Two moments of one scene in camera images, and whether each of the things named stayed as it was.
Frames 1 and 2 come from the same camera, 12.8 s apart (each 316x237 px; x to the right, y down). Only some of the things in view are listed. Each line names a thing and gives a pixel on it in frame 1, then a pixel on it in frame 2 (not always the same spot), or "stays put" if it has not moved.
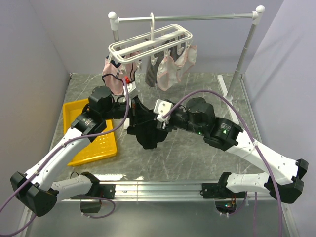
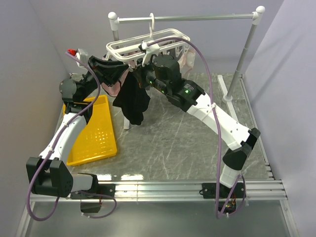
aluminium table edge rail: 180,192 stays put
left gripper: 138,112 -> 108,72
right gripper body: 164,126 -> 143,78
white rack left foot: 126,123 stays put
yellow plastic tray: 101,147 stays put
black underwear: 147,134 -> 134,99
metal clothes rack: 115,21 stays put
